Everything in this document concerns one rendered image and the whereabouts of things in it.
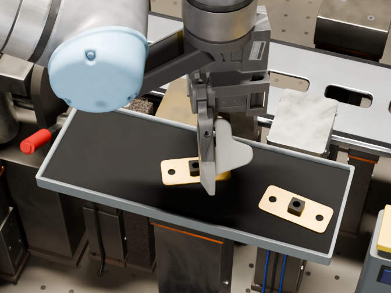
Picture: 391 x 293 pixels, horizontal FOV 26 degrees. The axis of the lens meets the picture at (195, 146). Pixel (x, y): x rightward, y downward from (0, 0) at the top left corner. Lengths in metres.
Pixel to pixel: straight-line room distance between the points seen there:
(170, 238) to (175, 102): 0.22
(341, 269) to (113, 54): 0.95
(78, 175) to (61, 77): 0.40
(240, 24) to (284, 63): 0.58
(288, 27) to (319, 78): 0.53
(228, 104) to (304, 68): 0.48
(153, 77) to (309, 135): 0.34
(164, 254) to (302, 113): 0.27
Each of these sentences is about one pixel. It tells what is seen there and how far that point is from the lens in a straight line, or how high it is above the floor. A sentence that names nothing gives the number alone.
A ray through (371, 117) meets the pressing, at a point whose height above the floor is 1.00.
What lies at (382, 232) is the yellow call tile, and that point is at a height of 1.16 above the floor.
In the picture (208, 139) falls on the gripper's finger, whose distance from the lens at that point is 0.90.
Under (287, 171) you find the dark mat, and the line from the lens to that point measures 1.05.
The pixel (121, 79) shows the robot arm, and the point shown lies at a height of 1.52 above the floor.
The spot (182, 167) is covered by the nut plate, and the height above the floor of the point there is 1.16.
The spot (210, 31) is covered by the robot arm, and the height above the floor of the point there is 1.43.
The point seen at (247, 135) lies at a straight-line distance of 1.27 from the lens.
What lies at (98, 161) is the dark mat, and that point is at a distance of 1.06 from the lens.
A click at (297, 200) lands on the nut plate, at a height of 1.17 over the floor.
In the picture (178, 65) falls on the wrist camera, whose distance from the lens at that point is 0.87.
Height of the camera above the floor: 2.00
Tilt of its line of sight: 52 degrees down
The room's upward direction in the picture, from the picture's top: straight up
